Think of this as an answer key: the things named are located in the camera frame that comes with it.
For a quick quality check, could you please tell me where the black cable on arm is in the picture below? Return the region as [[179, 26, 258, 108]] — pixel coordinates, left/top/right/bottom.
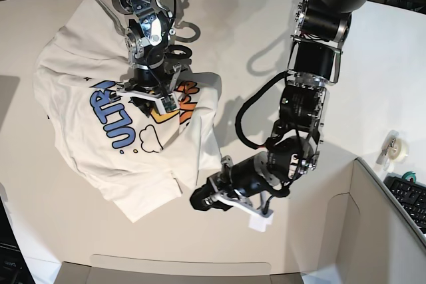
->
[[146, 0, 194, 98], [235, 71, 290, 150]]

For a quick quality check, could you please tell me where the white printed t-shirt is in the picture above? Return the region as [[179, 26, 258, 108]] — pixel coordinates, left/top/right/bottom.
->
[[33, 0, 221, 221]]

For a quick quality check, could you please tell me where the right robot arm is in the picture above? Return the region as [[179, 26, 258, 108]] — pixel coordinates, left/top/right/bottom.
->
[[112, 0, 182, 116]]

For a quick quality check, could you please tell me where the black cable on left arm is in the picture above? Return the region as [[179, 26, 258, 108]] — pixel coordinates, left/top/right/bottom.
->
[[235, 71, 290, 150]]

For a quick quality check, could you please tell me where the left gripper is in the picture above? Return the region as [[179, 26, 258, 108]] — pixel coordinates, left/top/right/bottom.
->
[[190, 154, 275, 233]]

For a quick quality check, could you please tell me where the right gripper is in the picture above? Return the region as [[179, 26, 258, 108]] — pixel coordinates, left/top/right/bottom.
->
[[109, 63, 182, 118]]

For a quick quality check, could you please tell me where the grey cardboard box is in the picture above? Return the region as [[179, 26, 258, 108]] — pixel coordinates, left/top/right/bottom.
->
[[56, 159, 425, 283]]

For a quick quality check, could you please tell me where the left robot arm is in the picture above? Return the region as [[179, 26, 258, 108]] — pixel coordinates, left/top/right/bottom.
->
[[190, 0, 367, 232]]

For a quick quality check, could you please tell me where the green tape roll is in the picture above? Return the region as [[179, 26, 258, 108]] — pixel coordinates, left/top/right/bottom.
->
[[401, 171, 417, 184]]

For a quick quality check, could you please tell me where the clear tape roll dispenser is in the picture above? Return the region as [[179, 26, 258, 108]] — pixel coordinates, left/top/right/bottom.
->
[[376, 130, 409, 172]]

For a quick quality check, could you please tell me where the black computer keyboard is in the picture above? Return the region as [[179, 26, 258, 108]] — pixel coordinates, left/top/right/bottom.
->
[[384, 176, 425, 234]]

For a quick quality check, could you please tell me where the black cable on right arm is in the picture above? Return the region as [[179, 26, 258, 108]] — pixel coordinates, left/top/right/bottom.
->
[[146, 0, 194, 98]]

